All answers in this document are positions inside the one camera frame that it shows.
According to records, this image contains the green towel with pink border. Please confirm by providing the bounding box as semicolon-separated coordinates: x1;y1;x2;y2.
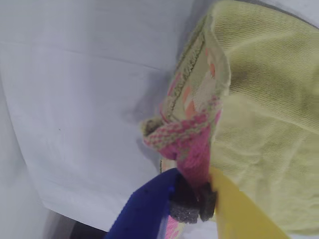
141;0;319;239

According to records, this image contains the pale blue table cover sheet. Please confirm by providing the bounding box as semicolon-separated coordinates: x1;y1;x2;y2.
0;0;319;231

